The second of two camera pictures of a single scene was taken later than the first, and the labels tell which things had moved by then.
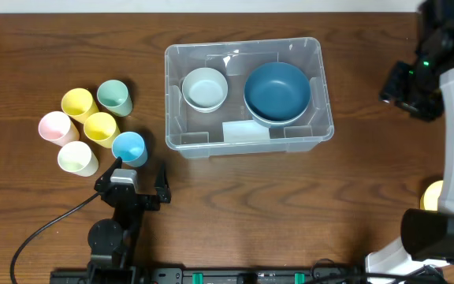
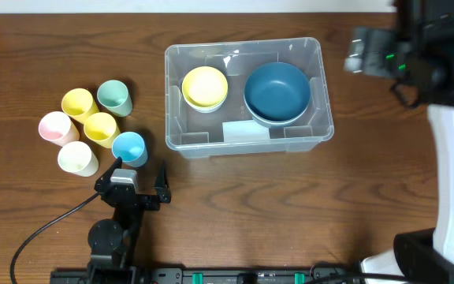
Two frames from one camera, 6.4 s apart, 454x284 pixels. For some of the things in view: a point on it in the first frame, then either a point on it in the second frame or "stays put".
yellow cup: [101, 128] stays put
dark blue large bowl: [277, 94] stays put
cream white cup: [76, 158] stays put
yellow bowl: [429, 198] -> [204, 86]
